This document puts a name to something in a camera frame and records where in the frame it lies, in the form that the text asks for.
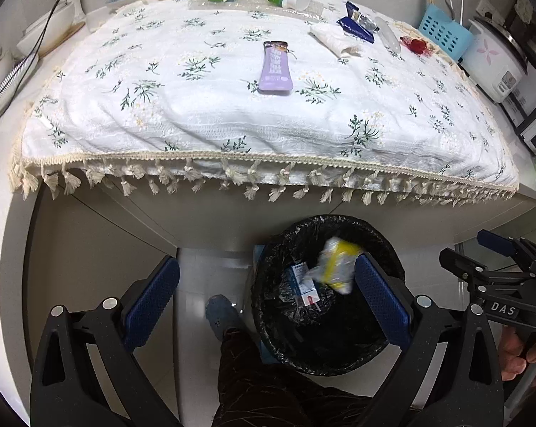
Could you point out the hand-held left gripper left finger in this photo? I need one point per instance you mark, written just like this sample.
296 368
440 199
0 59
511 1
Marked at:
154 302

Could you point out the blue plastic basket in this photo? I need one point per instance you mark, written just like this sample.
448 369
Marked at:
446 31

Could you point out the person's grey shoe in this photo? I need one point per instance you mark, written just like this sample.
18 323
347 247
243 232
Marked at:
221 316

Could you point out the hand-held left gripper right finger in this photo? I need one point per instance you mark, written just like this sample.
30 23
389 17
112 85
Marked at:
379 298

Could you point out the bin with black bag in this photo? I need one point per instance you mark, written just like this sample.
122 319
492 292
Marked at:
294 329

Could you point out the person's leg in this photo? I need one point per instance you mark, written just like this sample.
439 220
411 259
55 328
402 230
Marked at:
259 387

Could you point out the red plastic wrapper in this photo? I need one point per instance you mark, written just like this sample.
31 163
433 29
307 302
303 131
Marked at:
415 46

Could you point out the silver foil wrapper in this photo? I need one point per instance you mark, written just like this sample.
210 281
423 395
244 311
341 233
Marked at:
366 20

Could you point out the blue foil wrapper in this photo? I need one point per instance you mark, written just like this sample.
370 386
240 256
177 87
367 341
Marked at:
354 24

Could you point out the white crumpled tissue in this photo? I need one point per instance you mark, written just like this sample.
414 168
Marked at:
334 38

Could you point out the white wall socket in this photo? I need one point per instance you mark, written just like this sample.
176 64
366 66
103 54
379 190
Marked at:
486 6

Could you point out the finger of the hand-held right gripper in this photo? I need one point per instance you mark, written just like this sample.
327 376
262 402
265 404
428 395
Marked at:
495 241
501 296

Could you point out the yellow and white wrapper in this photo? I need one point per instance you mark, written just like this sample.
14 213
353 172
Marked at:
334 264

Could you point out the white rice cooker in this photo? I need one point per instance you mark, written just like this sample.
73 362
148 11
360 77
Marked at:
492 62

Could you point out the white floral tablecloth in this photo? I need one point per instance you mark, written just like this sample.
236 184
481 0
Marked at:
232 111

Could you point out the blue and white box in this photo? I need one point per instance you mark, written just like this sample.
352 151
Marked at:
301 282

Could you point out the purple snack packet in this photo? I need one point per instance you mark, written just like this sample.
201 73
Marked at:
274 69

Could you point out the person's right hand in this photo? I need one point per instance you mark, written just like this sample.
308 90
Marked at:
510 347

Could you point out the clear bubble wrap sheet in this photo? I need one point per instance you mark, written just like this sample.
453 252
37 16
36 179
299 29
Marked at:
250 6

